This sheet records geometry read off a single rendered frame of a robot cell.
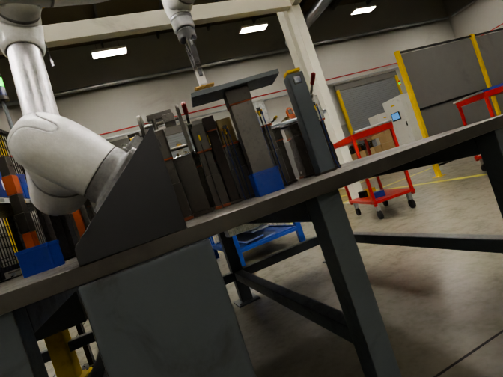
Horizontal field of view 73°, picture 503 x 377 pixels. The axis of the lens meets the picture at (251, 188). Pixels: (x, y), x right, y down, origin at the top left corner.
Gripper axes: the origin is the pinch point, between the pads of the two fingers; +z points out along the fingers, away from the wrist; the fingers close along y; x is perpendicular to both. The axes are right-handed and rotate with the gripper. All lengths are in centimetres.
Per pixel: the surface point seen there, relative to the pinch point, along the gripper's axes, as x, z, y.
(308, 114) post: -37.1, 27.9, -4.9
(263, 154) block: -13.6, 38.3, -4.2
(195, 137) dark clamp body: 9.2, 21.0, 9.2
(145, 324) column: 39, 71, -59
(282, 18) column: -351, -334, 665
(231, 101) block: -8.0, 13.9, -4.4
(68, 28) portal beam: 91, -218, 315
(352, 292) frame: -14, 87, -46
